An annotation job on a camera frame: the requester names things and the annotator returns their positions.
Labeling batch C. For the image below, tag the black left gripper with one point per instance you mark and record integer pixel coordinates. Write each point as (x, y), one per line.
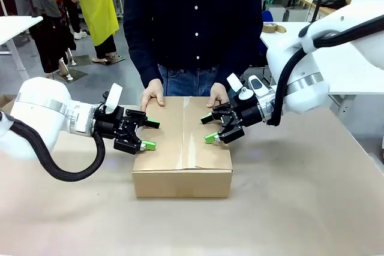
(117, 125)

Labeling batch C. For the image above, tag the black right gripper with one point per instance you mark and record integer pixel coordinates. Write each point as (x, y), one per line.
(249, 115)

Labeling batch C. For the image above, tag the brown cardboard box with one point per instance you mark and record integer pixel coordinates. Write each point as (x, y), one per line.
(168, 151)

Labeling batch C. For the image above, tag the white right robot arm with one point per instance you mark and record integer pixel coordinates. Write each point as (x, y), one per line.
(330, 58)

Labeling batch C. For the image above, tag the person's left forearm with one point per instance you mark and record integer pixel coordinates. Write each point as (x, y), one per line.
(240, 58)

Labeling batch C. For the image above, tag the person's right forearm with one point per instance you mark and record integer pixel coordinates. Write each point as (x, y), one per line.
(144, 61)

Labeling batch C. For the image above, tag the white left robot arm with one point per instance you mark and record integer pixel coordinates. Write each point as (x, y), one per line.
(39, 103)

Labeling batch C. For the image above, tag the person's left hand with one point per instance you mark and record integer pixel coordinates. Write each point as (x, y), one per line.
(219, 92)

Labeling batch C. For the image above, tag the person's right hand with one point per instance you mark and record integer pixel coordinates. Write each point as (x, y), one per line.
(153, 91)

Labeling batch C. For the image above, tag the flat metal mannequin base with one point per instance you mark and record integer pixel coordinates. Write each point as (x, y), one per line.
(73, 74)
(109, 59)

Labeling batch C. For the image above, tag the brown packing tape roll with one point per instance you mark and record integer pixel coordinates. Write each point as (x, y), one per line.
(271, 27)

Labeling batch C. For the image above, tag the person in navy shirt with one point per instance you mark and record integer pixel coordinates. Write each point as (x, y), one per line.
(195, 13)

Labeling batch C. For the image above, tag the blue chair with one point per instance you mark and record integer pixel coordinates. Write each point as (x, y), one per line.
(267, 16)

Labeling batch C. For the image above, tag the yellow apron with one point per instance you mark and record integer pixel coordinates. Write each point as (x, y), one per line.
(97, 7)

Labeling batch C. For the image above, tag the white work table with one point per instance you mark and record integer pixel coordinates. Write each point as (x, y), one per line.
(354, 76)

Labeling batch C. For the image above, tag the flat cardboard piece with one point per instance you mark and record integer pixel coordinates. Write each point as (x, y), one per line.
(7, 101)

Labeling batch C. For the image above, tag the mannequin in dark grey dress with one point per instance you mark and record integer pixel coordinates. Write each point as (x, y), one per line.
(45, 28)

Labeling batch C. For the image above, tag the person with white sneakers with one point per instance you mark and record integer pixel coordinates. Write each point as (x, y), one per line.
(73, 4)

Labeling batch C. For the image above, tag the wooden desk with black items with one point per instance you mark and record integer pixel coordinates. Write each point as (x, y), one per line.
(327, 4)

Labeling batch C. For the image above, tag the white side table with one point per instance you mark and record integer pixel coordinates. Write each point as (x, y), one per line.
(15, 28)

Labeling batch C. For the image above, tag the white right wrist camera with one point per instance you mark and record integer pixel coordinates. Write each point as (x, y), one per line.
(235, 83)

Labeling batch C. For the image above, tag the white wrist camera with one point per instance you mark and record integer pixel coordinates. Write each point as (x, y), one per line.
(235, 83)
(114, 97)

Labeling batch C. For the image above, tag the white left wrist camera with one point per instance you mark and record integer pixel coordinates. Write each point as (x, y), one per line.
(114, 97)

